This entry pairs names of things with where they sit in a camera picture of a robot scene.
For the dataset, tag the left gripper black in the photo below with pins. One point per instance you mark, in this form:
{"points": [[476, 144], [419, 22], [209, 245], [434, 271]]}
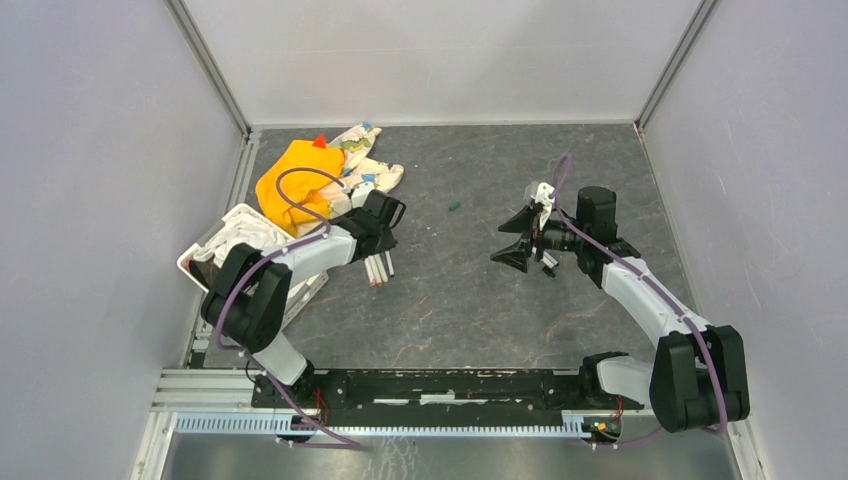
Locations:
{"points": [[388, 240]]}

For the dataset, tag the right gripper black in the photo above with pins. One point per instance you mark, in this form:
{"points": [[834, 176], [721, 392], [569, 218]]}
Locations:
{"points": [[515, 255]]}

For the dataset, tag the white pen capped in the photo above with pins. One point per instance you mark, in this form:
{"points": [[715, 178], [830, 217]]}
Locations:
{"points": [[549, 261]]}

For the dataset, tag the white pen yellow tip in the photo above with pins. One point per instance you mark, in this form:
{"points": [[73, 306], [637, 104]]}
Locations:
{"points": [[380, 266]]}

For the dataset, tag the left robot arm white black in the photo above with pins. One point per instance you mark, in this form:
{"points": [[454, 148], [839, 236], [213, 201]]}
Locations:
{"points": [[248, 298]]}

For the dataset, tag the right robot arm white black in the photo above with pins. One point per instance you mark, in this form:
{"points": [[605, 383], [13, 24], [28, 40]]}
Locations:
{"points": [[698, 377]]}

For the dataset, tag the yellow orange cloth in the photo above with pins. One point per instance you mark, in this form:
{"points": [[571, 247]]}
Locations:
{"points": [[300, 173]]}

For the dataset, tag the cream patterned cloth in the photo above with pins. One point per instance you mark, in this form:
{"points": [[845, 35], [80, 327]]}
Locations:
{"points": [[331, 200]]}

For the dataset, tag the white laundry basket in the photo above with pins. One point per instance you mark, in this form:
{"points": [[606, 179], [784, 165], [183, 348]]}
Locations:
{"points": [[299, 295]]}

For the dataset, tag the black garment in basket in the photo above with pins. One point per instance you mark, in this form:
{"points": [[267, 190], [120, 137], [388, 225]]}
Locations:
{"points": [[198, 271]]}

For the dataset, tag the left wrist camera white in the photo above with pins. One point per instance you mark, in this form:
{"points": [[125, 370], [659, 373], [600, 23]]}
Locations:
{"points": [[360, 193]]}

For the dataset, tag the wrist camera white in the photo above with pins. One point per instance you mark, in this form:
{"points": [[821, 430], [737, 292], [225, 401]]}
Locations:
{"points": [[541, 198], [360, 193]]}

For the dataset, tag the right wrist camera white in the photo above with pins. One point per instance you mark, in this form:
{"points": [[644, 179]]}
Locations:
{"points": [[541, 198]]}

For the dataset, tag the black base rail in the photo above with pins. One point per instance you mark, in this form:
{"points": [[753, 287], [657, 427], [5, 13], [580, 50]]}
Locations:
{"points": [[451, 398]]}

